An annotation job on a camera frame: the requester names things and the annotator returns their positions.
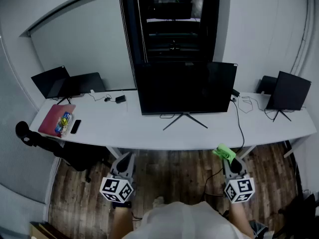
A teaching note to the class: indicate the black wristband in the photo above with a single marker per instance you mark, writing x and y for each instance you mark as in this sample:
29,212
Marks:
122,205

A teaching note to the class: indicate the person's white shirt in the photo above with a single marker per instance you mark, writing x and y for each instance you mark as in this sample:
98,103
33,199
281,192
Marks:
184,223

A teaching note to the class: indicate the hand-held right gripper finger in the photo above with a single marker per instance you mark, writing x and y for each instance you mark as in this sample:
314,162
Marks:
226,168
243,169

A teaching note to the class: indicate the yellow wrapped ornament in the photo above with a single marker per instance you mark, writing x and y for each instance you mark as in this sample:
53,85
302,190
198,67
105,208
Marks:
64,121

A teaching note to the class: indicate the cardboard box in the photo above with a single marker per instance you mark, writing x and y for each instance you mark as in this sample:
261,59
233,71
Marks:
42,230

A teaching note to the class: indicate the dark window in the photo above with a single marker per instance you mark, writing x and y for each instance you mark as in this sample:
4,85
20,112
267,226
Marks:
174,21

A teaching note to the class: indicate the grey bag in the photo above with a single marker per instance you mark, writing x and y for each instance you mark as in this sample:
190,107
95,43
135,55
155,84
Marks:
259,229

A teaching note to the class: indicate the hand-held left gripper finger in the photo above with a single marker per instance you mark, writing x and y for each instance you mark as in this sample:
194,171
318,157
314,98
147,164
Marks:
114,168
132,165

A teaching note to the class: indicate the small black monitor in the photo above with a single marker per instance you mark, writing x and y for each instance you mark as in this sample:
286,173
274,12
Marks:
286,91
49,81

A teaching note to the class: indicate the green cloth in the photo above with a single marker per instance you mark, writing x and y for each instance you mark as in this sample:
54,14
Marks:
224,152

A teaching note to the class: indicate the white desk leg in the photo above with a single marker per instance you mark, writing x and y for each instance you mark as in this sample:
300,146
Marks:
291,151
114,153
245,152

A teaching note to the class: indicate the black power adapter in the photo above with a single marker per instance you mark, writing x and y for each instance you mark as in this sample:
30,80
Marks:
120,99

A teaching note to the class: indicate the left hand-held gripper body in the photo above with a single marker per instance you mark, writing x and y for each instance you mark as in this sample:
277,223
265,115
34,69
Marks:
114,188

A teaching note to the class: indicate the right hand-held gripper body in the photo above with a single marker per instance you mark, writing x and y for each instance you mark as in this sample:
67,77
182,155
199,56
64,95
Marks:
243,185

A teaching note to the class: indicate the person's left forearm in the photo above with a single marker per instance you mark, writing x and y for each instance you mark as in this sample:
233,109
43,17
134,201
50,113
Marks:
119,223

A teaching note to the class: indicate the black floor equipment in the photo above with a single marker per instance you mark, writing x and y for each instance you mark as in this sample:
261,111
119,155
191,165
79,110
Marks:
299,213

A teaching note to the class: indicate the red laptop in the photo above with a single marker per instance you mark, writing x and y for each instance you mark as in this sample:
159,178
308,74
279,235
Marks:
51,118

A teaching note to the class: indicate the black smartphone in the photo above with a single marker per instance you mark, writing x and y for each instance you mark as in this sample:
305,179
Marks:
76,126

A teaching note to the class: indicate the white roller blind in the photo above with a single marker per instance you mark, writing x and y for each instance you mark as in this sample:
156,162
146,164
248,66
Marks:
82,46

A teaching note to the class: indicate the dark grey monitor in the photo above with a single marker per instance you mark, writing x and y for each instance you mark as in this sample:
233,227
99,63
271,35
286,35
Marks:
268,83
86,83

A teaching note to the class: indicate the person's right forearm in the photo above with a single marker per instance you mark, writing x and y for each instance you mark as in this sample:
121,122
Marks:
239,218

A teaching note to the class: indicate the black office chair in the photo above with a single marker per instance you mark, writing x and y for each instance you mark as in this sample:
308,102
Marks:
74,155

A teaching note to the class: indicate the blue packet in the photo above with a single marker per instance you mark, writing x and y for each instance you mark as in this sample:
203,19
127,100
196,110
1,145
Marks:
67,114

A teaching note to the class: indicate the large black monitor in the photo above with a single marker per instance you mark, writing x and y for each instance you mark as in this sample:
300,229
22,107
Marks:
184,88

